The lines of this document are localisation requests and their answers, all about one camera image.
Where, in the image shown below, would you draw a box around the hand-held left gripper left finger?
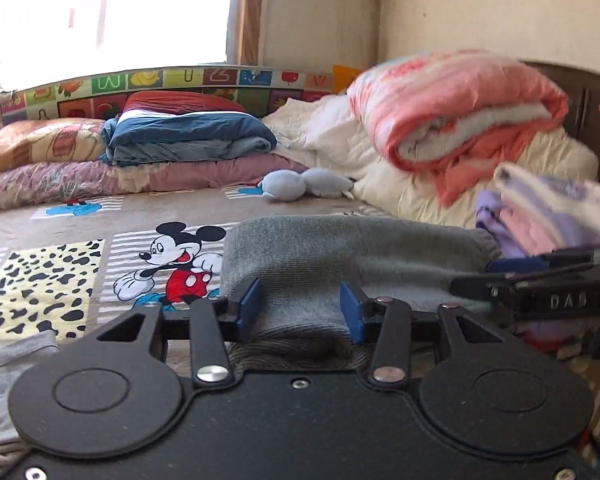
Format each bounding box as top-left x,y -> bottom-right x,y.
96,278 -> 262,387

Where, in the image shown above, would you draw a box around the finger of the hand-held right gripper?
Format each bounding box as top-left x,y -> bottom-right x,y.
449,265 -> 600,329
485,247 -> 600,274

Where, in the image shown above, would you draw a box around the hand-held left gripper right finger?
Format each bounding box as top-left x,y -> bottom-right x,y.
339,281 -> 507,387

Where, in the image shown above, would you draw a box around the grey knit pants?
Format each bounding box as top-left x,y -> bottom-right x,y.
220,215 -> 504,377

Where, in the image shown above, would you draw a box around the pile of folded clothes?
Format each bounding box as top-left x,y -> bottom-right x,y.
475,162 -> 600,262

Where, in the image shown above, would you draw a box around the pale grey soft bundle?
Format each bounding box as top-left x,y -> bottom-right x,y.
257,167 -> 355,205

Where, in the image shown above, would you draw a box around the dark wooden headboard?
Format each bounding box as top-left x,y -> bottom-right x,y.
522,60 -> 600,182

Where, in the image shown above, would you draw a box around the cartoon mouse printed blanket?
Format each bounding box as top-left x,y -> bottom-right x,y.
0,184 -> 481,387

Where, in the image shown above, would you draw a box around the coral pink fleece blanket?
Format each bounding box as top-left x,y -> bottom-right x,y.
346,49 -> 571,209

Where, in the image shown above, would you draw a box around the pink floral quilt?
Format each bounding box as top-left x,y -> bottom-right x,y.
0,152 -> 309,216

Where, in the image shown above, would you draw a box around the blue folded blanket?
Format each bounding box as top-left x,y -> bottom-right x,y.
100,110 -> 279,167

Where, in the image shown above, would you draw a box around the white quilt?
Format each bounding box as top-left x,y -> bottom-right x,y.
261,94 -> 600,229

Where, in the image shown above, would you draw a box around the red pillow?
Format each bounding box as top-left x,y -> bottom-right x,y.
122,90 -> 249,116

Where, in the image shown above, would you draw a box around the colourful alphabet foam mat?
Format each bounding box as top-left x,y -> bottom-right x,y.
0,63 -> 367,122

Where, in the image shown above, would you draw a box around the light grey garment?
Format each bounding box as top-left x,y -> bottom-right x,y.
0,330 -> 62,463

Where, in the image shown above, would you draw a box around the orange printed pillow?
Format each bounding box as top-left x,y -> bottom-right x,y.
0,117 -> 109,179

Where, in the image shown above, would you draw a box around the wooden framed window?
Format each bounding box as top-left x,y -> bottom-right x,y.
0,0 -> 266,101

